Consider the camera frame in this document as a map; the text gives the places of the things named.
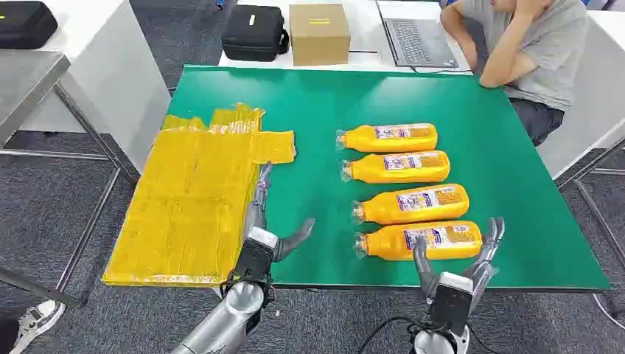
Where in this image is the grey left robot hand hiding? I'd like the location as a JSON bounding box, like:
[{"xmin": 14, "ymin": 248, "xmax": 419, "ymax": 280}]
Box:
[{"xmin": 242, "ymin": 162, "xmax": 316, "ymax": 263}]

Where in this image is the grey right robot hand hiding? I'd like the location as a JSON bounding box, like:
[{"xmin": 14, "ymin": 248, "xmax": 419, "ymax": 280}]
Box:
[{"xmin": 412, "ymin": 216, "xmax": 506, "ymax": 308}]

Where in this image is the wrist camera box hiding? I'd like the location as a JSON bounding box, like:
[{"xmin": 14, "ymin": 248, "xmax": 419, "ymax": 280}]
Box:
[
  {"xmin": 233, "ymin": 226, "xmax": 279, "ymax": 287},
  {"xmin": 429, "ymin": 271, "xmax": 475, "ymax": 336}
]

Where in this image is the yellow plastic sheet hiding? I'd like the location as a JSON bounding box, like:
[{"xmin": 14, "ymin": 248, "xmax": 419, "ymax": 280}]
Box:
[{"xmin": 101, "ymin": 103, "xmax": 297, "ymax": 288}]

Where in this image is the steel table frame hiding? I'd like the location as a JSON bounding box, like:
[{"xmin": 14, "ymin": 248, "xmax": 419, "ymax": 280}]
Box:
[{"xmin": 556, "ymin": 139, "xmax": 625, "ymax": 274}]

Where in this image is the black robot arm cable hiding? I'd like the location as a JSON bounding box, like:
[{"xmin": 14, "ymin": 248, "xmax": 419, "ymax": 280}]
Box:
[{"xmin": 356, "ymin": 316, "xmax": 494, "ymax": 354}]

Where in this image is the white desk with panel side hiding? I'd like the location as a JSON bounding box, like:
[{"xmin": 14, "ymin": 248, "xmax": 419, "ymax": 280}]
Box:
[{"xmin": 19, "ymin": 0, "xmax": 172, "ymax": 172}]

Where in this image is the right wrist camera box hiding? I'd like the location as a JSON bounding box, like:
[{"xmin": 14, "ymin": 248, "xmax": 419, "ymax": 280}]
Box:
[{"xmin": 429, "ymin": 271, "xmax": 475, "ymax": 336}]

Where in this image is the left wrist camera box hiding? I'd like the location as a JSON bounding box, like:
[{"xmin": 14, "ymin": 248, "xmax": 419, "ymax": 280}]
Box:
[{"xmin": 233, "ymin": 226, "xmax": 279, "ymax": 287}]

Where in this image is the black case with yellow tag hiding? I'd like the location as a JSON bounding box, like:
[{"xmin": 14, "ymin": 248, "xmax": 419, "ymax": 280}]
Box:
[{"xmin": 0, "ymin": 1, "xmax": 58, "ymax": 50}]

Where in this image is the green table mat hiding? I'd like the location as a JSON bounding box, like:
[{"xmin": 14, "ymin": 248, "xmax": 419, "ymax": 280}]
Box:
[{"xmin": 166, "ymin": 64, "xmax": 611, "ymax": 293}]

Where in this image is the white desk with laptop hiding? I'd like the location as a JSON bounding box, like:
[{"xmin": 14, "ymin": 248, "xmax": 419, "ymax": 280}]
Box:
[{"xmin": 218, "ymin": 0, "xmax": 475, "ymax": 75}]

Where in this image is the black case with white tag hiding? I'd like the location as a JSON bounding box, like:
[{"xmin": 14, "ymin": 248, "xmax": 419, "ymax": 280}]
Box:
[{"xmin": 221, "ymin": 4, "xmax": 290, "ymax": 63}]

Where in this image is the black laptop cable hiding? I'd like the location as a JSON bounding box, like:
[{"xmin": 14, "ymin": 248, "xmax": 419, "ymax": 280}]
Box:
[{"xmin": 410, "ymin": 66, "xmax": 474, "ymax": 75}]

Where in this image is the brown cardboard box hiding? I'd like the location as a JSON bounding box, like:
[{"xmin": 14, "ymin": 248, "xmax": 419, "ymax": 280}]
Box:
[{"xmin": 289, "ymin": 4, "xmax": 352, "ymax": 67}]

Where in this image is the orange drink bottle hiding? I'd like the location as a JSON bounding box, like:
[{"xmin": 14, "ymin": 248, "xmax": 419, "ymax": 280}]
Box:
[
  {"xmin": 350, "ymin": 183, "xmax": 471, "ymax": 226},
  {"xmin": 353, "ymin": 221, "xmax": 484, "ymax": 262},
  {"xmin": 340, "ymin": 150, "xmax": 451, "ymax": 185},
  {"xmin": 335, "ymin": 122, "xmax": 439, "ymax": 154}
]

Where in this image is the steel table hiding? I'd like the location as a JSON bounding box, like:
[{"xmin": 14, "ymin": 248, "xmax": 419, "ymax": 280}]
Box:
[{"xmin": 0, "ymin": 49, "xmax": 140, "ymax": 309}]

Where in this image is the person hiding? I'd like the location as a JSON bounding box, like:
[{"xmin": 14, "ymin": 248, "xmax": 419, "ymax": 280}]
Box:
[{"xmin": 439, "ymin": 0, "xmax": 590, "ymax": 148}]

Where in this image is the person's white shoe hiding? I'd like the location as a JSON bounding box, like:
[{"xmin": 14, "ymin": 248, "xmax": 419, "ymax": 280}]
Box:
[{"xmin": 10, "ymin": 300, "xmax": 67, "ymax": 354}]

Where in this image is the grey laptop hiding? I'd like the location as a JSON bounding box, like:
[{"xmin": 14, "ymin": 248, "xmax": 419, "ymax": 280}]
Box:
[{"xmin": 374, "ymin": 0, "xmax": 460, "ymax": 69}]

